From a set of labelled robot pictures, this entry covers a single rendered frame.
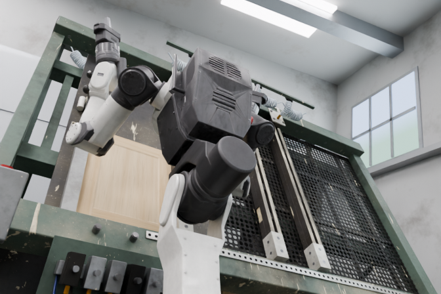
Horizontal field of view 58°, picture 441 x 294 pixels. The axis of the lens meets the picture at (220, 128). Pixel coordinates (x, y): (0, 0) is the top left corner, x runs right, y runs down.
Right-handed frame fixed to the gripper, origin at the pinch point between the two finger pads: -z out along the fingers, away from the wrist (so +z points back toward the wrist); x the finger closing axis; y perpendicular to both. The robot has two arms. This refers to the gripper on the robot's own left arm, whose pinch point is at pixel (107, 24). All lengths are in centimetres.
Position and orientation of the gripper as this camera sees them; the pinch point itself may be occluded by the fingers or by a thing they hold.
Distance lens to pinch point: 167.4
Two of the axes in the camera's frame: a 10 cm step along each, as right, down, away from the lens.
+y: 8.8, -2.7, -3.9
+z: 1.2, 9.2, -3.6
